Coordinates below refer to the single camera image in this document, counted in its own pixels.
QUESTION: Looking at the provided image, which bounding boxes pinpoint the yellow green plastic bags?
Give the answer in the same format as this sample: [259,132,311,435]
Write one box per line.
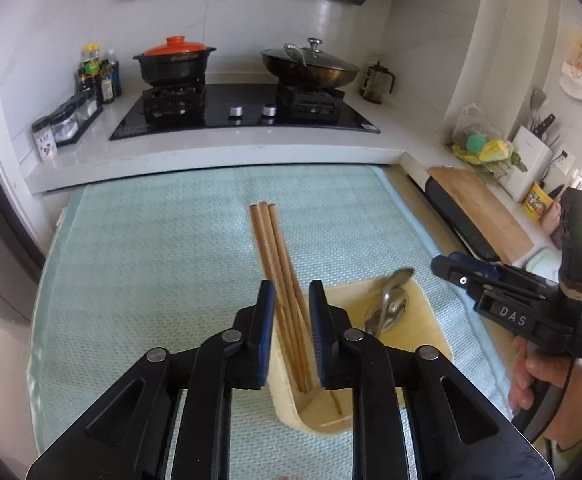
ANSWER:
[451,105,528,172]

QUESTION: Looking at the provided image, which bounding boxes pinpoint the white label spice jar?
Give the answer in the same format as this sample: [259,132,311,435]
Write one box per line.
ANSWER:
[32,116,59,162]

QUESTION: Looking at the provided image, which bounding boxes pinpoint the person's right hand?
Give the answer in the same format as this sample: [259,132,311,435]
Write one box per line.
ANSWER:
[510,332,582,450]

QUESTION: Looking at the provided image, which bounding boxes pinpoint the cream ribbed utensil holder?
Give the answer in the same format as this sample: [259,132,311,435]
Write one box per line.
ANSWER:
[266,280,454,436]

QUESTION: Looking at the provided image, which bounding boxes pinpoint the glass spice jar set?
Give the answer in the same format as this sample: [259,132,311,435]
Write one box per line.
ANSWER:
[51,92,104,146]

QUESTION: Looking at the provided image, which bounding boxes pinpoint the dark sauce bottle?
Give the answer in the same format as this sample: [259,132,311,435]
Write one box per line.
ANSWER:
[96,60,116,105]
[105,50,122,98]

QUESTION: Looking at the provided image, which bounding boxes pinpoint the green sink cover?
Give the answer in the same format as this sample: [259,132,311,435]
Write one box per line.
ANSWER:
[524,247,563,282]

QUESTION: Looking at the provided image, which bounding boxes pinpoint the yellow cap oil bottle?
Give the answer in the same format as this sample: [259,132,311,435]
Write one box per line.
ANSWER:
[82,44,102,81]

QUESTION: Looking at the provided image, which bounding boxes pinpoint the wall poster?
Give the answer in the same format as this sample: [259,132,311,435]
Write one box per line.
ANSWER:
[558,32,582,100]

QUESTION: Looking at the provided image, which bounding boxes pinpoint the light blue towel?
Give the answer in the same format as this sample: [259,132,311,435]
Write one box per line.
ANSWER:
[28,164,514,480]

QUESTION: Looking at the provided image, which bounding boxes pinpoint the wooden cutting board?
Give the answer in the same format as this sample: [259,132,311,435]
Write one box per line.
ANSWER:
[428,166,534,263]

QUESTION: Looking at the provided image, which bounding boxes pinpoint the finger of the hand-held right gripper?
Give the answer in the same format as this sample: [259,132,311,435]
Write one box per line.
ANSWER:
[446,253,510,274]
[431,255,505,295]

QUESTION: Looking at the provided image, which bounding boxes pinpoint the yellow cup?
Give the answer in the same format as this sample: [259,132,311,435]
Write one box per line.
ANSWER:
[524,182,557,222]

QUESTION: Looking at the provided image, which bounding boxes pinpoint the dark wok with glass lid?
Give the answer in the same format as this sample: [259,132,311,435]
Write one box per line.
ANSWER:
[261,38,360,89]

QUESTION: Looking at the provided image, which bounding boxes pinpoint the black gas stove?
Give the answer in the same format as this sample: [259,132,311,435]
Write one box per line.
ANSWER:
[110,84,381,142]

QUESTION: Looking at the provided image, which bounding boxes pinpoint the black tray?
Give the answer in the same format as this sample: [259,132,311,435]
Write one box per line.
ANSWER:
[423,177,502,261]

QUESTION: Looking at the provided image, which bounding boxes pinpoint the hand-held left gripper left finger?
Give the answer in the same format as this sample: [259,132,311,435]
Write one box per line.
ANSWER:
[26,280,277,480]

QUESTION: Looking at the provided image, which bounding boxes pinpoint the white knife block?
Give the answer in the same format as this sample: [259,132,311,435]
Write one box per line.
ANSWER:
[501,125,554,202]

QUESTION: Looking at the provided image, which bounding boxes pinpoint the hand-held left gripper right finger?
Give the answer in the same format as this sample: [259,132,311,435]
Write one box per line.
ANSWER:
[308,280,554,480]

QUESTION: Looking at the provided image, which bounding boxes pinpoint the black clay pot orange lid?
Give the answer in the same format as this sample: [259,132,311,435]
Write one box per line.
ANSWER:
[133,36,217,87]

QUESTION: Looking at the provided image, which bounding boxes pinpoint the metal spoon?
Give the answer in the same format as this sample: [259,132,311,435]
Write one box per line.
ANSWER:
[364,294,410,333]
[373,267,416,338]

